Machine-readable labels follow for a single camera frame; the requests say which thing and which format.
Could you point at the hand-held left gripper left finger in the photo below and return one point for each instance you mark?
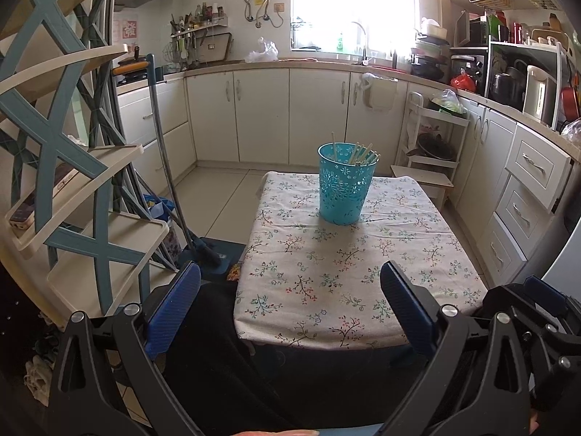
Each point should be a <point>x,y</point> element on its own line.
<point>174,309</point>

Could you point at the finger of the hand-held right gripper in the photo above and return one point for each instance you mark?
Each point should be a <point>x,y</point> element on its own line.
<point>544,291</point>
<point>551,340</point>

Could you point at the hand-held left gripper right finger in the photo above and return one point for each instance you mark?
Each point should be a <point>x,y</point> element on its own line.
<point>408,313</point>

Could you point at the teal perforated plastic basket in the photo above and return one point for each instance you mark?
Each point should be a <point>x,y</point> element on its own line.
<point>345,190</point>

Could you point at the bunch of wooden chopsticks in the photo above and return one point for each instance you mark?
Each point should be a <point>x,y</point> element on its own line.
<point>358,154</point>

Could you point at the white appliance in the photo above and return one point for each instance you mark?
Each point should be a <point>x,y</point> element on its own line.
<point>563,268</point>

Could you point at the floral beige tablecloth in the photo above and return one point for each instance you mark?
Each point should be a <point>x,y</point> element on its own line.
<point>340,272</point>

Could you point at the blue white patterned bag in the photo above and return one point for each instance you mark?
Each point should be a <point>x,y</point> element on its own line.
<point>159,209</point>

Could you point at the white tiered storage rack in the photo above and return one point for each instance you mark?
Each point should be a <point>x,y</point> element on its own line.
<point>435,177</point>

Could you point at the blue broom with metal pole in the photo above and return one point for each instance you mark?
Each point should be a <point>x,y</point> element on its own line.
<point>168,168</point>

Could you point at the white rag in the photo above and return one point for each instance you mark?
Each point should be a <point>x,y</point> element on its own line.
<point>40,379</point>

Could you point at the black pan on shelf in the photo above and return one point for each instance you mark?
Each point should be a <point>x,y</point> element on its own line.
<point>435,147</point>

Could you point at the smartphone in pink case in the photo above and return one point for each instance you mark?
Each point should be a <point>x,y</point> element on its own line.
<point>41,204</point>

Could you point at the cream blue corner shelf rack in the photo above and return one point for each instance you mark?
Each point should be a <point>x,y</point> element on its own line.
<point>68,168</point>

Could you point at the red pan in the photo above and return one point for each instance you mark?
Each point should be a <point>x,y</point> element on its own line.
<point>572,102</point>

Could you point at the white electric thermo pot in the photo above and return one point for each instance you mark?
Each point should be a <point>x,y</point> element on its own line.
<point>540,95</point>

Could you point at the steel rice cooker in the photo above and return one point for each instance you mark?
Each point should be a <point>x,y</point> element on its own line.
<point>508,86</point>

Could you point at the cream base kitchen cabinets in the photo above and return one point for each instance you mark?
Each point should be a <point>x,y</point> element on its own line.
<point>263,118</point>

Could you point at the clear plastic bag with greens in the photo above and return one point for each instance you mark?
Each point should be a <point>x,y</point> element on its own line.
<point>447,102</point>

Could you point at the white hanging cabinet bin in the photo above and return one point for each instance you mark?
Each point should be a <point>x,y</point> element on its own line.
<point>379,93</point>

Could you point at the red plastic bag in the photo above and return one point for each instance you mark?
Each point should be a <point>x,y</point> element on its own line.
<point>463,82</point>

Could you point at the black toaster oven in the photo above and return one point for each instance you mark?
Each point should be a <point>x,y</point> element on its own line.
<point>470,66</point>

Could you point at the white countertop shelf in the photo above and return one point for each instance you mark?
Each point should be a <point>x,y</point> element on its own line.
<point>526,50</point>

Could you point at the black wok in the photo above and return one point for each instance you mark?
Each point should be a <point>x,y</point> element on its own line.
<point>131,66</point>

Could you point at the stack of dark containers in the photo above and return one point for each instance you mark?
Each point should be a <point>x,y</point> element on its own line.
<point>429,61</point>

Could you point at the hanging metal tray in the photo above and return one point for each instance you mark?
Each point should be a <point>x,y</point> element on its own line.
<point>218,46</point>

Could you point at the small silver microwave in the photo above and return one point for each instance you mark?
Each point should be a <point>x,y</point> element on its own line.
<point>471,29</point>

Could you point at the white plastic bag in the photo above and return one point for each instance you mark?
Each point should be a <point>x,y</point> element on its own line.
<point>262,51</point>

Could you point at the steel kitchen faucet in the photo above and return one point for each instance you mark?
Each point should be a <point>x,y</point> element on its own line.
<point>363,41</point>

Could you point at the green dish soap bottle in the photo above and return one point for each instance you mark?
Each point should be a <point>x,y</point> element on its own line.
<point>340,43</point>

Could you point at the kitchen window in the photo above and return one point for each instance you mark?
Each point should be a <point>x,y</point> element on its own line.
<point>354,4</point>

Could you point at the metal door frame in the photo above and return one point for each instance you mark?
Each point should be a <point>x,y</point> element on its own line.
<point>109,100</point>

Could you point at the wall utensil rack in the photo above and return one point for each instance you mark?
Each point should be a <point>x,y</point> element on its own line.
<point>197,32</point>

